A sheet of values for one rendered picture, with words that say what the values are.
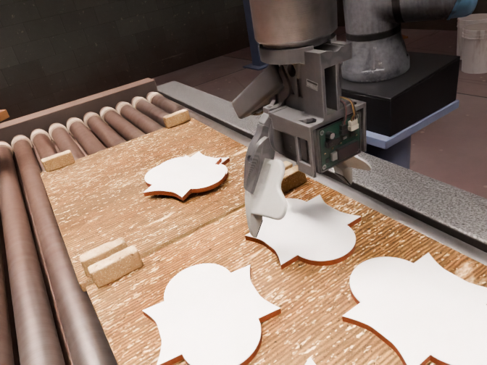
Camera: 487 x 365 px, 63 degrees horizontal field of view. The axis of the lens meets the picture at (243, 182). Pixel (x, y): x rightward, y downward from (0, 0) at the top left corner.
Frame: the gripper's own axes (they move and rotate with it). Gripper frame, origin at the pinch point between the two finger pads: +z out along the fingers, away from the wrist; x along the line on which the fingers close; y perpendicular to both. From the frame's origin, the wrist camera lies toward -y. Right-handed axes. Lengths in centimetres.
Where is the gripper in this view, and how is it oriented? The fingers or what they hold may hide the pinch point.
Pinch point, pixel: (301, 207)
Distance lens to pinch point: 48.7
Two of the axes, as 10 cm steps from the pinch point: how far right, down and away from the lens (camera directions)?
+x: 8.3, -4.0, 4.0
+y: 5.4, 3.5, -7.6
